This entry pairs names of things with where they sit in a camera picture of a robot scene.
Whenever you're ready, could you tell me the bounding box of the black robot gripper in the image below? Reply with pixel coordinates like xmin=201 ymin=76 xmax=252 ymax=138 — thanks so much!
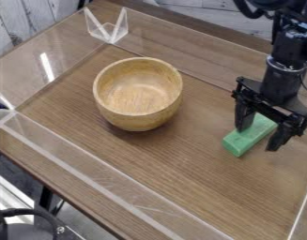
xmin=231 ymin=55 xmax=307 ymax=153

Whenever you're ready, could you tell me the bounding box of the green rectangular block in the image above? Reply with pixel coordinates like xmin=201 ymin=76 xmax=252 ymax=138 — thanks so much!
xmin=221 ymin=113 xmax=276 ymax=158

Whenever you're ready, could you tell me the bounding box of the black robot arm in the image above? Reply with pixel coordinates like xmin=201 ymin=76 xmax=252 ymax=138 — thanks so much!
xmin=232 ymin=0 xmax=307 ymax=152

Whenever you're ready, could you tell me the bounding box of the light wooden bowl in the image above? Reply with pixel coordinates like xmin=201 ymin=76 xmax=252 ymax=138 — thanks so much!
xmin=92 ymin=57 xmax=183 ymax=131

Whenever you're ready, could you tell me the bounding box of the clear acrylic front barrier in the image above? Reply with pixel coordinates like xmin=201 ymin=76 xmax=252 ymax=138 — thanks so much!
xmin=0 ymin=97 xmax=234 ymax=240

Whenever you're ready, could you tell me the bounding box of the black table leg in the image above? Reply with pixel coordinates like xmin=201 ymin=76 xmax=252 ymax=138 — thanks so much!
xmin=38 ymin=187 xmax=53 ymax=210

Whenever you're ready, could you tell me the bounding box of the clear acrylic corner bracket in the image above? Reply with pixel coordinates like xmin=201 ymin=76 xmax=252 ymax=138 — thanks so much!
xmin=83 ymin=7 xmax=128 ymax=44

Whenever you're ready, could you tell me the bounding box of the black cable loop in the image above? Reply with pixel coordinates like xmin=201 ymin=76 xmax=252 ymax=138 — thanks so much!
xmin=0 ymin=207 xmax=62 ymax=240

